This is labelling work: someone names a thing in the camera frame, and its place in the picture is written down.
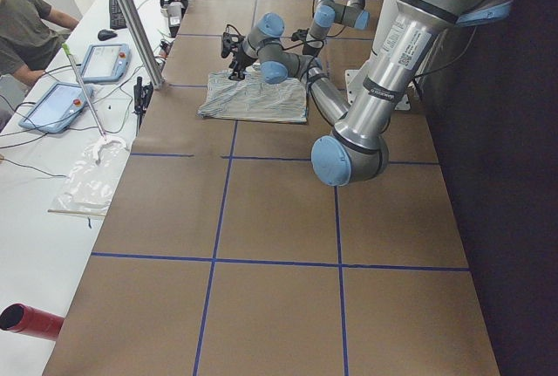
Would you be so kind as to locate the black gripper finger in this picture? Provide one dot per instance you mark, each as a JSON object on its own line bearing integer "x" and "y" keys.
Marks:
{"x": 237, "y": 75}

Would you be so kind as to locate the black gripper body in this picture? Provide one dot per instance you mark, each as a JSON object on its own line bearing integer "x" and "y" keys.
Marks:
{"x": 239, "y": 58}

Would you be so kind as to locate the blue white striped polo shirt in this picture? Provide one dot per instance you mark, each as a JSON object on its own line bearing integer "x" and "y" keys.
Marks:
{"x": 253, "y": 99}

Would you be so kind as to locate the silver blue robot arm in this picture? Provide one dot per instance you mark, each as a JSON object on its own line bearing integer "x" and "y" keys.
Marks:
{"x": 355, "y": 149}
{"x": 351, "y": 14}

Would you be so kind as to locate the black tool on table edge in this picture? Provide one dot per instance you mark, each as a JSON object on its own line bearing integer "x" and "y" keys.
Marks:
{"x": 142, "y": 96}

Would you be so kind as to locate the black keyboard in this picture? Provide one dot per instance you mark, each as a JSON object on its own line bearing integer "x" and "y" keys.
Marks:
{"x": 117, "y": 20}

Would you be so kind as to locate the far blue teach pendant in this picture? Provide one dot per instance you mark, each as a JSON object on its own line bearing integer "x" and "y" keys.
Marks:
{"x": 105, "y": 63}

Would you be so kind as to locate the blue teach pendant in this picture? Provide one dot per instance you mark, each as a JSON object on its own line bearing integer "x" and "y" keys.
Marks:
{"x": 105, "y": 63}
{"x": 56, "y": 110}

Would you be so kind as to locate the black computer mouse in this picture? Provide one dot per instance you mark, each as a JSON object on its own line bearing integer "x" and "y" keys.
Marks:
{"x": 106, "y": 34}

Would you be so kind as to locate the reacher grabber stick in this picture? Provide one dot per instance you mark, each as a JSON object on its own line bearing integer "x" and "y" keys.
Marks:
{"x": 105, "y": 138}

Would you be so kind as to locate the near blue teach pendant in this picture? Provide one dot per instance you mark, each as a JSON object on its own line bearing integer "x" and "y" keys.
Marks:
{"x": 56, "y": 110}

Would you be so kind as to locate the clear plastic bag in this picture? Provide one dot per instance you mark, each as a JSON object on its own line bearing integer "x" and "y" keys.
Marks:
{"x": 90, "y": 186}

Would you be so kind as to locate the person in green shirt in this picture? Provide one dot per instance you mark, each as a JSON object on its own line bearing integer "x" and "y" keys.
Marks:
{"x": 32, "y": 32}

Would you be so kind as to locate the red cylinder tube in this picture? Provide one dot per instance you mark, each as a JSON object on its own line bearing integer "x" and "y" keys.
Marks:
{"x": 26, "y": 320}

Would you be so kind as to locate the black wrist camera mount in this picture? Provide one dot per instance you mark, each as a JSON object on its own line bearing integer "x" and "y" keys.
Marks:
{"x": 231, "y": 39}
{"x": 299, "y": 35}

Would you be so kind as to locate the white pillar mount base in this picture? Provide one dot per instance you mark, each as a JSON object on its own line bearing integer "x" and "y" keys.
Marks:
{"x": 357, "y": 81}

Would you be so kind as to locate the aluminium frame post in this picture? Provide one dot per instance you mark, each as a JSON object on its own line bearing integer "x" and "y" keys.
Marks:
{"x": 141, "y": 41}

